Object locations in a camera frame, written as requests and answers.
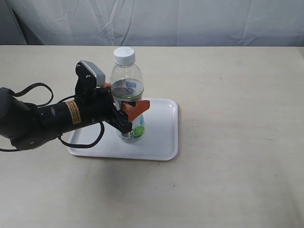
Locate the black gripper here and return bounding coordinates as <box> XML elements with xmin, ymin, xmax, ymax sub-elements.
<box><xmin>75</xmin><ymin>62</ymin><xmax>150</xmax><ymax>133</ymax></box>

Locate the clear plastic bottle white cap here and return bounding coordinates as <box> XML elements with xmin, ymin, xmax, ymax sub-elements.
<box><xmin>110</xmin><ymin>47</ymin><xmax>145</xmax><ymax>142</ymax></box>

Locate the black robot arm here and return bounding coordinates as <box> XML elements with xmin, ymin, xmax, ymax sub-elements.
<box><xmin>0</xmin><ymin>60</ymin><xmax>150</xmax><ymax>152</ymax></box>

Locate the white rectangular plastic tray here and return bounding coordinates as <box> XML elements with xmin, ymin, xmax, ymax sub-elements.
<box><xmin>67</xmin><ymin>98</ymin><xmax>178</xmax><ymax>161</ymax></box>

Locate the white wrinkled backdrop cloth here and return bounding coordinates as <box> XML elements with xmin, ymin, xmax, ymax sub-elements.
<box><xmin>0</xmin><ymin>0</ymin><xmax>304</xmax><ymax>46</ymax></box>

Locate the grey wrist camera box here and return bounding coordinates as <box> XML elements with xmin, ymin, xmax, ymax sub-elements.
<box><xmin>80</xmin><ymin>60</ymin><xmax>106</xmax><ymax>87</ymax></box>

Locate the black cable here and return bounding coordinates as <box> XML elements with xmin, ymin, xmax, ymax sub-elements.
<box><xmin>0</xmin><ymin>82</ymin><xmax>105</xmax><ymax>152</ymax></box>

